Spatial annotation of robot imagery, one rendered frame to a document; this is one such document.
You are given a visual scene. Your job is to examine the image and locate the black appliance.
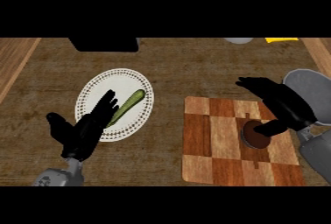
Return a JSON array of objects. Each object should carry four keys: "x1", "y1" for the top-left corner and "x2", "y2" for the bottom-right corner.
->
[{"x1": 67, "y1": 37, "x2": 141, "y2": 53}]

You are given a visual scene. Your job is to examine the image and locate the checkered wooden cutting board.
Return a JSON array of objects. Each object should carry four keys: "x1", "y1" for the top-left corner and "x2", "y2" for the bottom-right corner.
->
[{"x1": 181, "y1": 95, "x2": 308, "y2": 187}]

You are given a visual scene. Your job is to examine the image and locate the brown woven placemat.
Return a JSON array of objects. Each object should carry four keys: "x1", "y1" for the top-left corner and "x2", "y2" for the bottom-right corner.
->
[{"x1": 0, "y1": 37, "x2": 331, "y2": 187}]

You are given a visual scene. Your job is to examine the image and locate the yellow object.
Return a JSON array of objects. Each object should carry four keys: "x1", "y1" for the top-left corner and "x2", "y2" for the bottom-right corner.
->
[{"x1": 263, "y1": 37, "x2": 300, "y2": 44}]

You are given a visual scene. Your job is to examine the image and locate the grey pan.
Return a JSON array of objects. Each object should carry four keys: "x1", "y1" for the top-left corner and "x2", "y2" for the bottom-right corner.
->
[{"x1": 283, "y1": 68, "x2": 331, "y2": 127}]

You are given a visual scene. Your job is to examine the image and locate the white dotted-rim plate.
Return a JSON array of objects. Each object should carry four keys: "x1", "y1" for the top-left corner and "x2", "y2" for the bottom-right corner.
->
[{"x1": 74, "y1": 67, "x2": 155, "y2": 143}]

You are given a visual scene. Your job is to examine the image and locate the pale grey round object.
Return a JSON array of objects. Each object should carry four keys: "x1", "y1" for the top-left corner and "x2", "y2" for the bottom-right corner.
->
[{"x1": 222, "y1": 37, "x2": 254, "y2": 45}]

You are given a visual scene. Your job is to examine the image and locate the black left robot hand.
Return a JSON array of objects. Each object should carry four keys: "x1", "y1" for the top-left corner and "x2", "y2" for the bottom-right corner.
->
[{"x1": 46, "y1": 88, "x2": 120, "y2": 163}]

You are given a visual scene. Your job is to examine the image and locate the green cucumber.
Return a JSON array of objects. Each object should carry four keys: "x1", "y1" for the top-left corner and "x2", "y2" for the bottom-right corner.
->
[{"x1": 105, "y1": 88, "x2": 147, "y2": 129}]

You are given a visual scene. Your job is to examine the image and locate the brown chocolate cupcake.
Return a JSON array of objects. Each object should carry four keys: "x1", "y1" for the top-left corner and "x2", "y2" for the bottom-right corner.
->
[{"x1": 241, "y1": 119, "x2": 274, "y2": 150}]

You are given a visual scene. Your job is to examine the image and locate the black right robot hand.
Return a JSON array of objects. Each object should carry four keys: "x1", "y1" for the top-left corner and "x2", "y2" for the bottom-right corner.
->
[{"x1": 234, "y1": 76, "x2": 319, "y2": 138}]

